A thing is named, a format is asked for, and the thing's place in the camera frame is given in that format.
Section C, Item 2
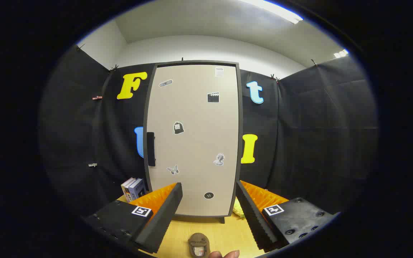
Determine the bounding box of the white book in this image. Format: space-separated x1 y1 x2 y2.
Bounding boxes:
121 177 135 201

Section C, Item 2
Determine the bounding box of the long ceiling light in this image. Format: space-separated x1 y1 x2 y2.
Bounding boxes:
239 0 304 24

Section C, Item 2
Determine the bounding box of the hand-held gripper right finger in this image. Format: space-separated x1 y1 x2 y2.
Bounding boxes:
236 180 341 251

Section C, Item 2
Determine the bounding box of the black backdrop cloth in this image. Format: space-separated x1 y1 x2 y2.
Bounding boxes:
38 45 378 223

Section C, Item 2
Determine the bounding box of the grey shoe cabinet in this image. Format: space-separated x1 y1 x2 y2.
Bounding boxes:
143 60 243 224

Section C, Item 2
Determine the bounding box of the brown fuzzy shoe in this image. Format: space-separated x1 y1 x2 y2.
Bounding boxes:
188 233 210 258

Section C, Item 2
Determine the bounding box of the pale yellow round object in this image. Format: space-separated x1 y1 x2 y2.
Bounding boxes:
232 201 246 218

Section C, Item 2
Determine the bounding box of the black door handle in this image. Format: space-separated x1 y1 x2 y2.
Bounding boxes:
146 132 156 167

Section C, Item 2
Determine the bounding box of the blue book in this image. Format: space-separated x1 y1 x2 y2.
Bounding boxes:
129 178 146 200

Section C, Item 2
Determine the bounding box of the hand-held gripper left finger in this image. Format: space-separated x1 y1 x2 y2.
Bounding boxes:
83 182 184 254

